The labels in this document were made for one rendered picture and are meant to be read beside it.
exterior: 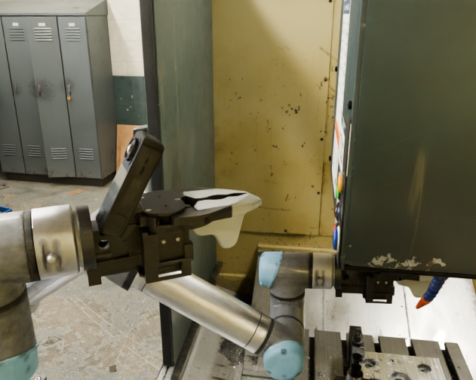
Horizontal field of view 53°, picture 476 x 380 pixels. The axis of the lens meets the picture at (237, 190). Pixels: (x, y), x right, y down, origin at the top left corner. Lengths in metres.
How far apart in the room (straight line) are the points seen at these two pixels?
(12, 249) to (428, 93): 0.47
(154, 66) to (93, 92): 4.17
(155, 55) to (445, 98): 0.83
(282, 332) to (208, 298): 0.15
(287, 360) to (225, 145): 1.23
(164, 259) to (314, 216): 1.56
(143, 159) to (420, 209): 0.34
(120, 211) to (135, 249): 0.05
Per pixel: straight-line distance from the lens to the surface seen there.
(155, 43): 1.26
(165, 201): 0.54
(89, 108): 5.46
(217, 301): 0.91
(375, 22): 0.57
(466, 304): 2.15
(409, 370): 1.41
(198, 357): 1.88
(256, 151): 1.98
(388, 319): 2.02
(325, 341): 1.60
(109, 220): 0.52
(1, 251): 0.51
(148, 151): 0.50
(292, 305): 1.03
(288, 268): 0.99
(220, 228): 0.56
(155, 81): 1.27
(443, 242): 0.65
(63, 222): 0.51
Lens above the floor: 1.86
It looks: 20 degrees down
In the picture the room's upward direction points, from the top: straight up
